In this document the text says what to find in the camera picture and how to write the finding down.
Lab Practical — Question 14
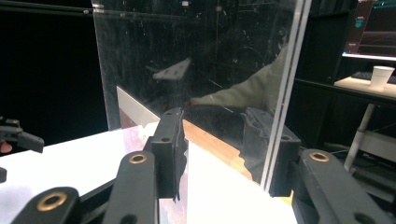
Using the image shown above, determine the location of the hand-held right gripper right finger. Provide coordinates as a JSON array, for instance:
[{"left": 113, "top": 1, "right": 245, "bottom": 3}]
[{"left": 238, "top": 106, "right": 303, "bottom": 198}]

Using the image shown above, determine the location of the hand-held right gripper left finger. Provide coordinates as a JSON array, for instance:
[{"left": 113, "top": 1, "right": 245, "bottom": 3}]
[{"left": 143, "top": 106, "right": 190, "bottom": 203}]

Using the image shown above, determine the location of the beige picture card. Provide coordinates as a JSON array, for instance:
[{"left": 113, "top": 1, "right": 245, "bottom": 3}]
[{"left": 116, "top": 86, "right": 190, "bottom": 224}]

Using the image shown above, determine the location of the clear acrylic picture frame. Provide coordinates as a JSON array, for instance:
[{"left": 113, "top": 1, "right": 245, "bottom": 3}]
[{"left": 92, "top": 0, "right": 313, "bottom": 195}]

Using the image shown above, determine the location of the white metal stand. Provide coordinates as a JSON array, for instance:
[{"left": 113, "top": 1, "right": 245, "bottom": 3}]
[{"left": 343, "top": 103, "right": 396, "bottom": 173}]

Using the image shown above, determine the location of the wooden side desk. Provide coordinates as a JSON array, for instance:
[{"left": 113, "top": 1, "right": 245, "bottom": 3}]
[{"left": 333, "top": 76, "right": 396, "bottom": 101}]

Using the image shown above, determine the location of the black keyboard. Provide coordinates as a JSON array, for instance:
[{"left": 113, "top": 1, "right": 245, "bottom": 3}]
[{"left": 350, "top": 71, "right": 396, "bottom": 86}]

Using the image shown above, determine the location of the white paper cup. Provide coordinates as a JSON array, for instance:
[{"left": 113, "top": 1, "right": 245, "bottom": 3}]
[{"left": 369, "top": 65, "right": 396, "bottom": 91}]

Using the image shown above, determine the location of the computer monitor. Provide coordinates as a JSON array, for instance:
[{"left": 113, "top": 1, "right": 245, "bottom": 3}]
[{"left": 343, "top": 0, "right": 396, "bottom": 62}]

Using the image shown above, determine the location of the dark metal rail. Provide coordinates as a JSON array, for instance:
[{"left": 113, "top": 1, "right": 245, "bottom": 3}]
[{"left": 0, "top": 0, "right": 94, "bottom": 17}]

